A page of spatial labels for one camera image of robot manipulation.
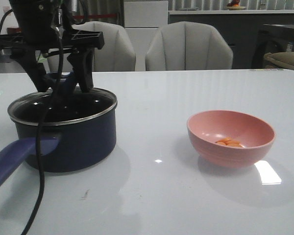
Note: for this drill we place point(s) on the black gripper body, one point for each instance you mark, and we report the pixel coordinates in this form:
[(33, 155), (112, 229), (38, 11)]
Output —
[(48, 24)]

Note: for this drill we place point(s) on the grey counter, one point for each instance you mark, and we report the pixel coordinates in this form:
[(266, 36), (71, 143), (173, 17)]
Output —
[(238, 27)]

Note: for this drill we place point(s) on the dark side table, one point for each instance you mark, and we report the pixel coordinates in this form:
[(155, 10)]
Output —
[(272, 38)]

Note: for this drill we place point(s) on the white cabinet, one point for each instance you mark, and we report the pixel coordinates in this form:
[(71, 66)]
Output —
[(141, 20)]

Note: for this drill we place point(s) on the fruit plate on counter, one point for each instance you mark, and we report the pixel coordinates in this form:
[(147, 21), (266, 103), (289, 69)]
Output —
[(235, 5)]

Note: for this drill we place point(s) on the beige upholstered chair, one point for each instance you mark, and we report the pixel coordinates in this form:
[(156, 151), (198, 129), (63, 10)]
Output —
[(186, 46), (117, 53)]

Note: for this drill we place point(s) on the pink plastic bowl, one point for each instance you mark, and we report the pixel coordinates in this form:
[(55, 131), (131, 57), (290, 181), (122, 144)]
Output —
[(255, 135)]

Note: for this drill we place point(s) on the orange ham slices pile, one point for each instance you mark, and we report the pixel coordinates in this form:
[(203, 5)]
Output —
[(229, 142)]

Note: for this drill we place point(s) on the dark blue saucepan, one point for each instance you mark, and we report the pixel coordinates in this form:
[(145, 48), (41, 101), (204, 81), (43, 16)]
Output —
[(64, 148)]

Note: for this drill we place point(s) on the left beige upholstered chair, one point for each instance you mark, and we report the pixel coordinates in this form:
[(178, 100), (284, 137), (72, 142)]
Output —
[(117, 53)]

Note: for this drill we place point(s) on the right beige upholstered chair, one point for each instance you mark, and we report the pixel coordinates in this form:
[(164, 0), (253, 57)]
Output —
[(186, 46)]

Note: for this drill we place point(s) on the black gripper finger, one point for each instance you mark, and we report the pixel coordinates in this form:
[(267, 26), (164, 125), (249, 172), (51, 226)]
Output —
[(82, 63), (26, 58)]

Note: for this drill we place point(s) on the glass lid with blue knob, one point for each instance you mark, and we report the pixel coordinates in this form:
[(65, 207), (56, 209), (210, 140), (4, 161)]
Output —
[(71, 105)]

